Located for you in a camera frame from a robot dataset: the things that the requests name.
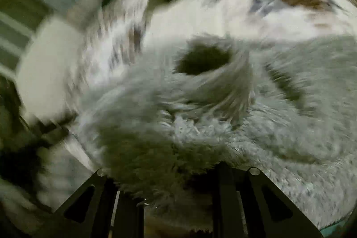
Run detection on grey fluffy fleece pants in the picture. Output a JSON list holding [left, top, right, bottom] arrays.
[[70, 35, 356, 230]]

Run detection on folded white cloth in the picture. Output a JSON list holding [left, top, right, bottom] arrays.
[[16, 15, 83, 122]]

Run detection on floral cream bed blanket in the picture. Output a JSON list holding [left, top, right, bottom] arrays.
[[66, 0, 356, 106]]

